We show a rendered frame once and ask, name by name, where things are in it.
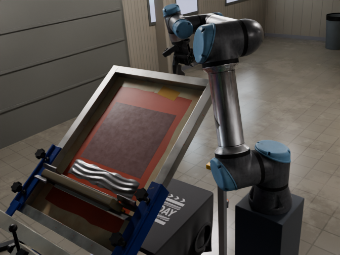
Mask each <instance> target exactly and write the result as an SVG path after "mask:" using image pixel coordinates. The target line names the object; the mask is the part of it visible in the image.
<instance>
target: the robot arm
mask: <svg viewBox="0 0 340 255"><path fill-rule="evenodd" d="M162 11H163V17H164V19H165V23H166V27H167V30H168V34H169V38H170V41H171V42H172V46H170V47H169V48H166V49H165V50H164V52H163V53H162V54H163V56H164V57H167V56H170V55H171V54H172V53H173V52H174V56H173V73H174V74H177V75H184V76H185V73H184V72H183V71H182V65H181V64H185V65H187V66H192V67H194V64H193V63H194V62H197V63H199V64H202V69H203V70H204V71H206V72H207V73H208V79H209V86H210V93H211V100H212V107H213V111H214V118H215V125H216V132H217V140H218V147H217V149H216V150H215V158H213V159H211V160H210V169H211V172H212V175H213V177H214V180H215V182H216V183H217V185H218V186H219V188H220V189H222V190H223V191H233V190H238V189H241V188H245V187H250V186H252V188H251V190H250V192H249V196H248V202H249V204H250V206H251V207H252V208H253V209H254V210H256V211H258V212H260V213H262V214H266V215H281V214H284V213H286V212H288V211H289V210H290V209H291V207H292V195H291V192H290V189H289V186H288V182H289V171H290V163H291V158H290V155H291V152H290V149H289V148H288V147H287V146H286V145H284V144H282V143H280V142H277V141H272V140H261V141H258V142H257V143H256V145H255V146H254V148H255V149H253V150H250V147H249V146H248V145H247V144H245V142H244V135H243V128H242V120H241V113H240V105H239V97H238V89H237V82H236V74H235V68H236V67H237V65H238V64H239V60H238V58H239V57H244V56H248V55H251V54H252V53H254V52H255V51H256V50H257V49H258V48H259V47H260V46H261V44H262V42H263V39H264V31H263V28H262V27H261V25H260V23H258V22H257V21H255V20H251V19H246V18H245V19H240V20H237V19H232V18H228V17H224V16H223V15H222V13H215V12H214V13H209V14H201V15H193V16H185V17H184V16H183V15H182V14H181V10H180V7H179V5H178V4H170V5H167V6H165V7H164V8H163V10H162ZM192 34H195V35H194V41H193V48H190V46H189V42H190V41H191V40H190V38H189V37H190V36H191V35H192ZM178 63H180V64H179V65H178Z"/></svg>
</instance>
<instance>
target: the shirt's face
mask: <svg viewBox="0 0 340 255"><path fill-rule="evenodd" d="M167 191H168V192H169V193H170V194H173V195H176V196H178V197H181V198H184V199H187V200H188V202H187V203H186V204H185V205H184V206H183V207H182V208H181V209H180V210H179V211H178V212H177V213H175V214H174V215H173V216H172V217H171V218H170V219H169V220H168V221H167V222H166V223H165V224H164V225H163V226H162V225H160V224H158V223H155V222H154V223H153V225H152V227H151V229H150V230H149V232H148V234H147V236H146V238H145V240H144V242H143V244H142V246H141V248H140V249H142V250H144V251H146V252H148V253H150V254H152V255H154V253H155V252H156V251H157V250H158V249H159V248H160V247H161V246H162V245H163V244H164V243H165V242H166V241H167V240H168V239H169V238H170V237H171V236H172V235H173V234H174V233H175V232H176V230H177V229H178V228H179V227H180V226H181V225H182V224H183V223H184V222H185V221H186V220H187V219H188V218H189V217H190V216H191V215H192V214H193V213H194V212H195V211H196V210H197V209H198V208H199V207H200V206H201V205H202V204H203V203H204V202H205V201H206V200H207V199H208V198H209V196H210V195H211V194H212V192H210V191H207V190H205V189H202V188H199V187H196V186H193V185H190V184H187V183H184V182H182V181H179V180H176V179H173V178H172V179H171V181H170V183H169V185H168V187H167Z"/></svg>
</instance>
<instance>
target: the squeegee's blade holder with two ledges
mask: <svg viewBox="0 0 340 255"><path fill-rule="evenodd" d="M61 176H64V175H61ZM64 177H66V176H64ZM66 178H68V179H71V178H69V177H66ZM71 180H73V179H71ZM73 181H75V182H77V183H80V182H78V181H76V180H73ZM80 184H82V185H84V186H87V185H85V184H83V183H80ZM54 187H56V188H58V189H60V190H62V191H64V192H66V193H68V194H70V195H72V196H75V197H77V198H79V199H81V200H83V201H85V202H87V203H89V204H91V205H94V206H96V207H98V208H100V209H102V210H104V211H106V212H108V210H109V208H107V207H105V206H103V205H101V204H98V203H96V202H94V201H92V200H90V199H88V198H86V197H83V196H81V195H79V194H77V193H75V192H73V191H70V190H68V189H66V188H64V187H62V186H60V185H57V184H55V185H54ZM87 187H89V188H91V189H94V188H92V187H90V186H87ZM94 190H96V189H94ZM96 191H98V192H100V193H103V192H101V191H99V190H96ZM103 194H105V195H107V196H110V195H108V194H106V193H103ZM110 197H112V198H114V199H115V200H117V201H118V202H119V200H118V199H117V198H115V197H113V196H110Z"/></svg>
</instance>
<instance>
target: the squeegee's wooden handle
mask: <svg viewBox="0 0 340 255"><path fill-rule="evenodd" d="M41 175H42V176H43V177H45V178H46V179H48V180H50V181H52V182H53V183H55V184H57V185H60V186H62V187H64V188H66V189H68V190H70V191H73V192H75V193H77V194H79V195H81V196H83V197H86V198H88V199H90V200H92V201H94V202H96V203H98V204H101V205H103V206H105V207H107V208H109V209H113V210H115V211H117V212H119V213H120V212H121V210H122V208H123V205H122V204H121V203H119V202H118V201H117V200H115V199H114V198H112V197H110V196H107V195H105V194H103V193H100V192H98V191H96V190H94V189H91V188H89V187H87V186H84V185H82V184H80V183H77V182H75V181H73V180H71V179H68V178H66V177H64V176H61V175H59V174H57V173H55V172H52V171H50V170H48V169H46V168H45V169H44V170H43V172H42V174H41Z"/></svg>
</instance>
